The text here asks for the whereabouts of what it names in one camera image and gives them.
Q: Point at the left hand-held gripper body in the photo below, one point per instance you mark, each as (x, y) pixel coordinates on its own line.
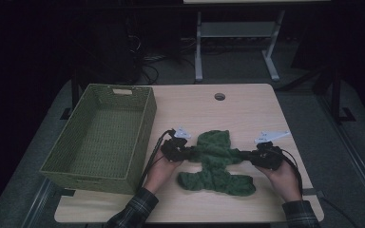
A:
(174, 150)

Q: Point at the grey metal stand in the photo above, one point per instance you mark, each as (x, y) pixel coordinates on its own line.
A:
(234, 29)

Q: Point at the black metal stand leg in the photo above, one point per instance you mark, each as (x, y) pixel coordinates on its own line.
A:
(75, 95)
(336, 95)

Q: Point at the green woven basket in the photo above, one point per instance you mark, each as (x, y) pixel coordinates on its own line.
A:
(104, 136)

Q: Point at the person's left hand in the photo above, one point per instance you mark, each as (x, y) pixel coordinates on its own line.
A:
(160, 174)

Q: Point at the silver floor rail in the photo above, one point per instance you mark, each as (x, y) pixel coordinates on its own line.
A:
(38, 202)
(358, 158)

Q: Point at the green knitted garment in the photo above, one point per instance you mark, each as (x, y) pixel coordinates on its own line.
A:
(215, 171)

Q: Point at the person's right hand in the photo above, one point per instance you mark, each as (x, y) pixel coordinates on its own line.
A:
(285, 182)

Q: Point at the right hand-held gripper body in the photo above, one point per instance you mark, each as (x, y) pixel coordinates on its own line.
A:
(267, 158)

